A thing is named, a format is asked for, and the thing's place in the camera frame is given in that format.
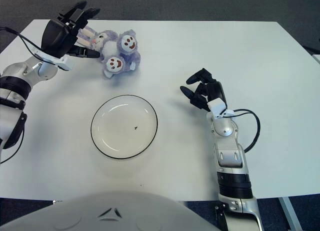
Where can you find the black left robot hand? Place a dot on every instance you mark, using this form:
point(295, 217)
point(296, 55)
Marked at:
point(56, 36)

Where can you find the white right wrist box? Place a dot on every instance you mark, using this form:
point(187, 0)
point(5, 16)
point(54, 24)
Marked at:
point(216, 106)

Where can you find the purple plush bunny doll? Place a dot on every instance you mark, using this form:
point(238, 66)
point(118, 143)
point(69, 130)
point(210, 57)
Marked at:
point(112, 48)

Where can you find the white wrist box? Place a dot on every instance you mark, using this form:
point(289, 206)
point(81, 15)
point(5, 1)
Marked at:
point(216, 106)
point(66, 63)

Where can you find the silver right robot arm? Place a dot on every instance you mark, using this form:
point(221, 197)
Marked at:
point(230, 156)

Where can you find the white table leg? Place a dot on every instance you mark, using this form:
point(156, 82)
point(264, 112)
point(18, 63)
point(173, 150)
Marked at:
point(291, 214)

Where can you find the white plate black rim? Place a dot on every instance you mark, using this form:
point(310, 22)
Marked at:
point(120, 131)

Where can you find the grey robot torso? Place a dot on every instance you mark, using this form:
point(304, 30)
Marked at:
point(112, 211)

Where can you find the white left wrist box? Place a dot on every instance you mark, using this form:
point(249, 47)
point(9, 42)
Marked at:
point(66, 63)

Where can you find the white furniture edge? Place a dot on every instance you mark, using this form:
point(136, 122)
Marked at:
point(317, 59)

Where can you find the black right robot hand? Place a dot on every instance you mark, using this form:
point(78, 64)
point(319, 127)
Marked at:
point(215, 91)

